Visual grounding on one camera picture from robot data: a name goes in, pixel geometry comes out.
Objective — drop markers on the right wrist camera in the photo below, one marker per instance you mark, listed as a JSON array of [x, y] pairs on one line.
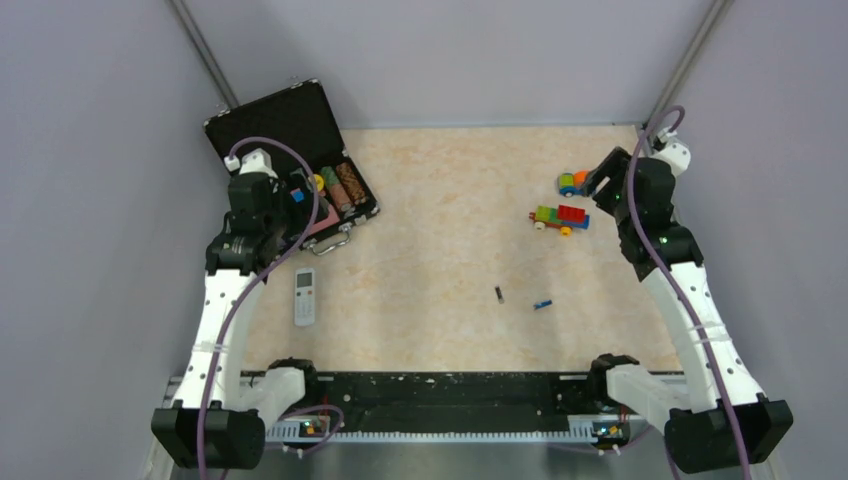
[[669, 149]]

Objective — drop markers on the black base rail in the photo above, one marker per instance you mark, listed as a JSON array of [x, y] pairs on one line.
[[475, 407]]

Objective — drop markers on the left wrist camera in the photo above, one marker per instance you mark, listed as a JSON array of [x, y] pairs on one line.
[[256, 161]]

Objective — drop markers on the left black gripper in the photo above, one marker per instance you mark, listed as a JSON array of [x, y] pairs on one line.
[[303, 209]]

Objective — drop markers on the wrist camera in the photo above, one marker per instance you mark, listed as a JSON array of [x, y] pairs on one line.
[[256, 161], [669, 149]]

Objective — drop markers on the green pink chip stack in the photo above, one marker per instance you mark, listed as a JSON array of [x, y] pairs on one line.
[[336, 190]]

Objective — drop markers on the white remote control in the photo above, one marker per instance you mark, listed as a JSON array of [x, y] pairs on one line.
[[304, 297]]

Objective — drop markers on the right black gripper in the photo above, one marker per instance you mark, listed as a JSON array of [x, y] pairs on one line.
[[614, 167]]

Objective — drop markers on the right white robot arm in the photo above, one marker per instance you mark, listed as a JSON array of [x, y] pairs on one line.
[[724, 418]]

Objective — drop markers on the orange blue toy car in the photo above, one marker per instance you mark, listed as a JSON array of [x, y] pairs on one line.
[[571, 183]]

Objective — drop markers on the lego brick truck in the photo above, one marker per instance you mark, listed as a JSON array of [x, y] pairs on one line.
[[563, 218]]

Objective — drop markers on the brown poker chip stack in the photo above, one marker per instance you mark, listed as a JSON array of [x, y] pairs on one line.
[[351, 183]]

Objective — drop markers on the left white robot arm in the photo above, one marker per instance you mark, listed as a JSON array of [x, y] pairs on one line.
[[214, 421]]

